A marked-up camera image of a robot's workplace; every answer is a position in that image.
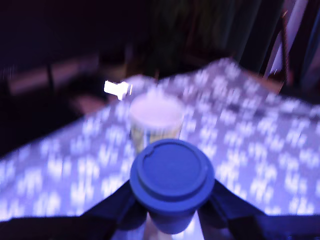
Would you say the paw print cloth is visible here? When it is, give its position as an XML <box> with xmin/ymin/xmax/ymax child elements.
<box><xmin>0</xmin><ymin>57</ymin><xmax>320</xmax><ymax>240</ymax></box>

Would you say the dark blue coffee capsule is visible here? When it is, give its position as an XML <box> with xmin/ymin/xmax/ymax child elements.
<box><xmin>129</xmin><ymin>139</ymin><xmax>216</xmax><ymax>235</ymax></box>

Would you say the cartoon print coffee mug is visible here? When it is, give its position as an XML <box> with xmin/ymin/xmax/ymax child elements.
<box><xmin>127</xmin><ymin>93</ymin><xmax>186</xmax><ymax>153</ymax></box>

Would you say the small white plastic clip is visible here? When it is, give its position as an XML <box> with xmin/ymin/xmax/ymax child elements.
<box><xmin>103</xmin><ymin>79</ymin><xmax>133</xmax><ymax>101</ymax></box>

